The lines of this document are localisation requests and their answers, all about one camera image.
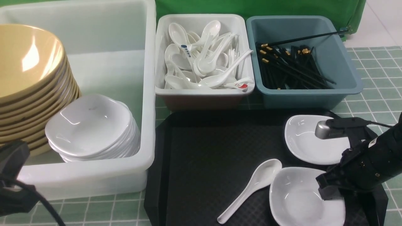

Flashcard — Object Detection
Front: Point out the stack of white dishes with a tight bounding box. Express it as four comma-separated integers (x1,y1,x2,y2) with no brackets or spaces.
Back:
45,94,141,163

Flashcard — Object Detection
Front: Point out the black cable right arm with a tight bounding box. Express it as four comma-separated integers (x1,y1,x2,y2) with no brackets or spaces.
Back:
366,121,394,128

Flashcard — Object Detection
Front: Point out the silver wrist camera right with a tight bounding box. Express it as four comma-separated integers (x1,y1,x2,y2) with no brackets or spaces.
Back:
315,117,377,148

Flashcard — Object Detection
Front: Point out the white spoon top right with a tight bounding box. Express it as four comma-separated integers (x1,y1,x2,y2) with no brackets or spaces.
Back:
191,20,221,50

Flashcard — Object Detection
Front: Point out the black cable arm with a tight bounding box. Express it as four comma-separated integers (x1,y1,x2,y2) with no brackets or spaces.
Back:
366,121,394,128
19,184,66,226

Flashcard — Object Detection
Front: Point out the large translucent white tub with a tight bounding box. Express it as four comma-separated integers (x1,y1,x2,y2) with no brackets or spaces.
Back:
1,0,156,200

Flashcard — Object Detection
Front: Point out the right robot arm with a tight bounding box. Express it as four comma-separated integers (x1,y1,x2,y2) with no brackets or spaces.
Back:
315,117,402,200

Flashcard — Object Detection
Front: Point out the stack of tan bowls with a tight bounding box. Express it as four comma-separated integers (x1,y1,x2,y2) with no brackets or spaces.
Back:
0,53,82,157

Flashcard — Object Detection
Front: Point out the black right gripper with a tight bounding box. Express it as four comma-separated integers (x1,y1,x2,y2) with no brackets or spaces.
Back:
316,138,393,200

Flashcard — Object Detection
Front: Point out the green backdrop cloth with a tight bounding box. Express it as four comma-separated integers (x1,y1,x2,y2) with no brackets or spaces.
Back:
155,0,366,34

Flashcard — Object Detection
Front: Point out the white spoon with red label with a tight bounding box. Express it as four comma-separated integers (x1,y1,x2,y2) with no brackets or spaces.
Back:
221,77,254,92

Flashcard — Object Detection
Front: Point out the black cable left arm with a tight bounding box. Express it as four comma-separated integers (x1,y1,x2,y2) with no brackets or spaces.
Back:
19,184,66,226

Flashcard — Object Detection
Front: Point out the white spoon with blue print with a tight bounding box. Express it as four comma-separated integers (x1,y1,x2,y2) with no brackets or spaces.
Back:
168,23,194,59

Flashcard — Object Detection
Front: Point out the blue chopstick bin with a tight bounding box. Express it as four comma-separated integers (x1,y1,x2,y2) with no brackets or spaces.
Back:
246,15,363,109

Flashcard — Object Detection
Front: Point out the tan noodle bowl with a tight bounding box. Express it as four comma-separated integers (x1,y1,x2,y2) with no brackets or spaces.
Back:
0,24,66,102

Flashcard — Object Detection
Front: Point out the white soup spoon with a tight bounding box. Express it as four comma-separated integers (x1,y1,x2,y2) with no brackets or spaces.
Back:
217,159,282,224

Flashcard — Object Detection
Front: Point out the pile of black chopsticks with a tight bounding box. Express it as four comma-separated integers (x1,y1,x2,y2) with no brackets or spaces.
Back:
256,42,336,90

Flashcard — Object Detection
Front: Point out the white spoon bin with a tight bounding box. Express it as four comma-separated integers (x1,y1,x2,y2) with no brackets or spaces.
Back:
155,14,254,96

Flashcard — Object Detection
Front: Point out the long white spoon front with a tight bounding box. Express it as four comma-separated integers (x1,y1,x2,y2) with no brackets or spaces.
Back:
198,49,253,89

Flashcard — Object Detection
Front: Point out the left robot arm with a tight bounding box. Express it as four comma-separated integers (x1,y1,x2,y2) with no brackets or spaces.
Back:
0,140,39,217

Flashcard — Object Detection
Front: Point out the white dish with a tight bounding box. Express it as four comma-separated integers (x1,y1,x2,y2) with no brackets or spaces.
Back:
269,167,346,226
284,115,350,165

